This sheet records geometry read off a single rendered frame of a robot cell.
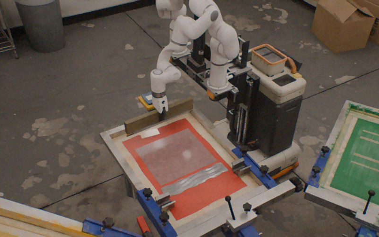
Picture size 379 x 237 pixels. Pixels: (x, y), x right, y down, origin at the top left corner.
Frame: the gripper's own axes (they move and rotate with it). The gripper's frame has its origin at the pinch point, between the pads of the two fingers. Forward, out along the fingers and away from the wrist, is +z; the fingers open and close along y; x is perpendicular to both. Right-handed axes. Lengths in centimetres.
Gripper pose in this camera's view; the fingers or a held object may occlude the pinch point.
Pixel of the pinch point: (160, 115)
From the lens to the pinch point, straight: 234.2
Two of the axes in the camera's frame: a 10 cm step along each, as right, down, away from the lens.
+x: -8.5, 3.4, -4.0
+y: -5.2, -5.6, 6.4
